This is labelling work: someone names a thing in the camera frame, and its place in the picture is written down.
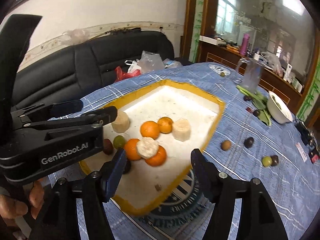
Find red jujube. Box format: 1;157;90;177
103;139;113;155

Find orange mandarin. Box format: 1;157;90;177
140;121;160;140
157;116;173;134
124;138;141;161
145;146;167;167

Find dark passion fruit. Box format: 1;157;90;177
244;137;254;148
271;155;279;166
123;159;131;174

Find green jujube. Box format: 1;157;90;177
261;156;273;167
113;135;126;150

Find small beige cylinder piece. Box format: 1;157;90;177
136;137;159;159

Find large beige cylinder piece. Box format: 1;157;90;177
172;119;191;142

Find person's left hand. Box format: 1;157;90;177
1;180;44;227

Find dark passion fruit on table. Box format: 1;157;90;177
123;159;131;174

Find black leather sofa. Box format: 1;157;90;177
11;30;174;111

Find brown kiwi fruit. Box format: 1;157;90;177
221;140;232;151

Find red plastic bag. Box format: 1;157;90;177
115;66;141;82

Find yellow-rimmed foam tray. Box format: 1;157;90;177
103;80;225;216

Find blue plaid tablecloth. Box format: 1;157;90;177
47;62;318;240

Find clear plastic bag on sofa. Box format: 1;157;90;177
137;51;183;74

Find small red fruit far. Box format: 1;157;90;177
246;107;253;113

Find dark plum far right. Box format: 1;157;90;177
253;109;260;117

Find dark plum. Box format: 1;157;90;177
244;95;252;101
253;109;260;117

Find white pink paper card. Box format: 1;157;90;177
296;142;307;163

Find dark plum far left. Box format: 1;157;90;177
244;95;252;101

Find green leafy vegetables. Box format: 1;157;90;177
236;85;272;126

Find white bowl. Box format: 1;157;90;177
267;91;293;124

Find red black small box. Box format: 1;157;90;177
309;148;319;164

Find black power adapter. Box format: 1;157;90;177
295;119;317;146

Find clear plastic pitcher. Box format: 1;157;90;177
232;54;264;93

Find plastic bag on cabinet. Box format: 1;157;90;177
260;51;284;77

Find purple bottle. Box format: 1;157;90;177
240;33;250;56

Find wooden cabinet with mirror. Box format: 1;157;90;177
180;0;319;120

